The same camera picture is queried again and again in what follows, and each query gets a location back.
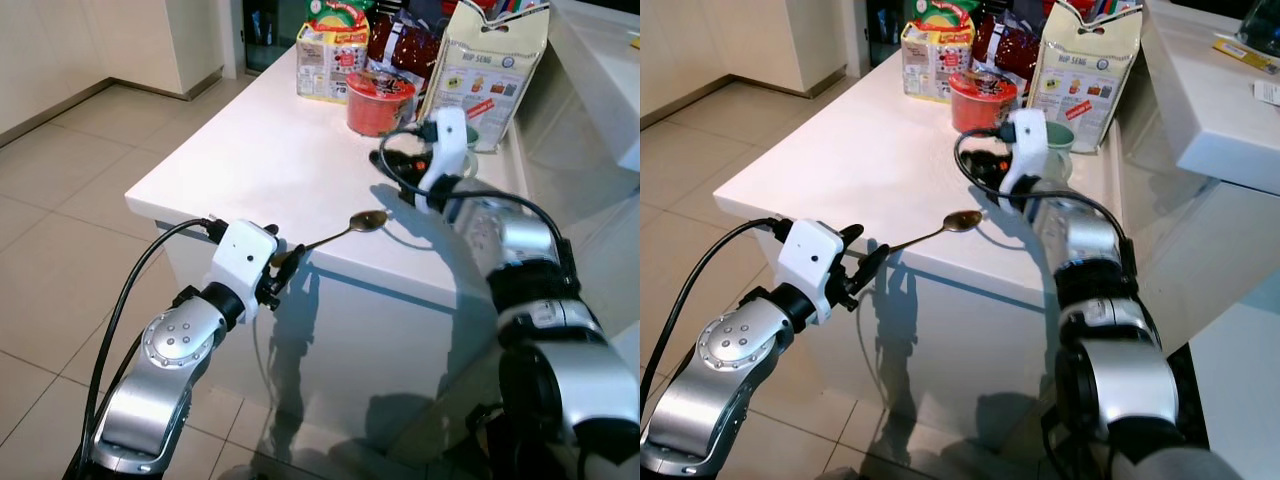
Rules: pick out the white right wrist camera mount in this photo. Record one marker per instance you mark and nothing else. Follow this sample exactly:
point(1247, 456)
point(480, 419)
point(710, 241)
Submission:
point(1026, 150)
point(447, 150)

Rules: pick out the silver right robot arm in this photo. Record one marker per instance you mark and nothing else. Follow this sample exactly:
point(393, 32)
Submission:
point(560, 350)
point(1125, 360)

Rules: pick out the large cream cracker bag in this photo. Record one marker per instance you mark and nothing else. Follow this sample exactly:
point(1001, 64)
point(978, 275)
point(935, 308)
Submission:
point(1085, 70)
point(485, 75)

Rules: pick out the yellow printed food box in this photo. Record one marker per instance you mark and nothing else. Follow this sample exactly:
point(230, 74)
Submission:
point(328, 65)
point(930, 62)

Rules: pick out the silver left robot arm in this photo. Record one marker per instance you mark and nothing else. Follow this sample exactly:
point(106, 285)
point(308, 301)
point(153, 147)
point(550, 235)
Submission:
point(725, 370)
point(165, 370)

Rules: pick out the green and red snack packet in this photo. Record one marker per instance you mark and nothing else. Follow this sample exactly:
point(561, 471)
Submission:
point(945, 15)
point(340, 15)

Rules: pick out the red instant noodle cup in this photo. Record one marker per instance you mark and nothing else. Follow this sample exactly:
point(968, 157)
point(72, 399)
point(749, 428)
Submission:
point(378, 105)
point(980, 103)

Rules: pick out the white raised counter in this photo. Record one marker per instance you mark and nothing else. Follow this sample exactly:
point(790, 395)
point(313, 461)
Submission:
point(600, 70)
point(1210, 120)

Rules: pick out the metal spoon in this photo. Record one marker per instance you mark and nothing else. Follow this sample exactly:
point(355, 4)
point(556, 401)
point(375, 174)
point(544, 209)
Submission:
point(963, 220)
point(368, 221)

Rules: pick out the green cup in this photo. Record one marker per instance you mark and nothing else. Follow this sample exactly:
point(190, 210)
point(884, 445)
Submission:
point(488, 140)
point(1070, 140)

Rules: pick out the white wall cabinet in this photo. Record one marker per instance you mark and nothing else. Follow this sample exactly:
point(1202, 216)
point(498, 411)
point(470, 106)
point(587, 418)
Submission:
point(760, 40)
point(130, 40)

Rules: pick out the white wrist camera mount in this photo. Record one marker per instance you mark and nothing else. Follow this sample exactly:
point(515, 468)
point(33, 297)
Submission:
point(240, 265)
point(447, 150)
point(1026, 150)
point(812, 262)

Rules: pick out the small white label card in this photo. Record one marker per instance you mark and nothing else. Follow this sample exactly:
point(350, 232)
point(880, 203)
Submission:
point(1268, 93)

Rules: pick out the white kitchen island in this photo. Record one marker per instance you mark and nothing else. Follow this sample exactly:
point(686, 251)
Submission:
point(380, 340)
point(960, 340)

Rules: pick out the dark glass bowl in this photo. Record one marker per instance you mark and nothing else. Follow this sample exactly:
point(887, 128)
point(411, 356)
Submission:
point(1262, 25)

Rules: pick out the dark red snack bag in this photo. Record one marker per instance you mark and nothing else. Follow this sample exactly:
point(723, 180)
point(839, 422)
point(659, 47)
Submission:
point(1005, 45)
point(405, 45)

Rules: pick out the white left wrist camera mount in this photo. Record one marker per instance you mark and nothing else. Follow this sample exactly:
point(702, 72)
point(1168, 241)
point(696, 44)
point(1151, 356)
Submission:
point(240, 265)
point(812, 262)

